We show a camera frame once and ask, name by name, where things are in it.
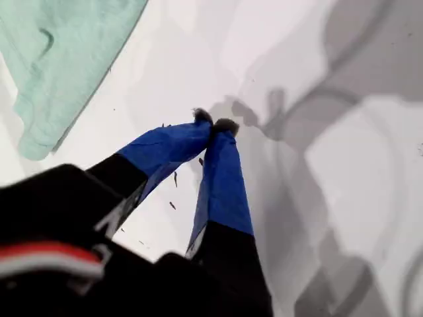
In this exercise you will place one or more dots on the pale green T-shirt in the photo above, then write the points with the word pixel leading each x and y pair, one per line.
pixel 66 66

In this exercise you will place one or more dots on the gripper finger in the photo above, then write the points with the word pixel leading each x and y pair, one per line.
pixel 165 148
pixel 224 198

